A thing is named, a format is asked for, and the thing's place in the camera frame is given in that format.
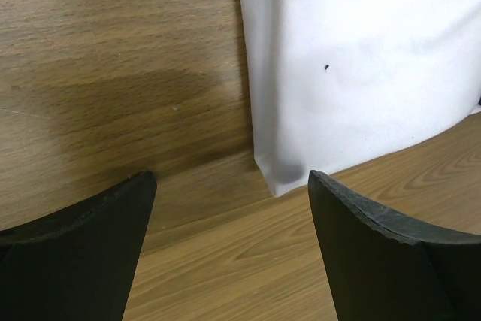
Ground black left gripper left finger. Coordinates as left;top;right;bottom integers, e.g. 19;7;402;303
1;171;157;320

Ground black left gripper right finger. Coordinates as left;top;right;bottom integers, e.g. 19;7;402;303
308;171;480;320

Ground white t shirt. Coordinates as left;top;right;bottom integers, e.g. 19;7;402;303
240;0;480;196

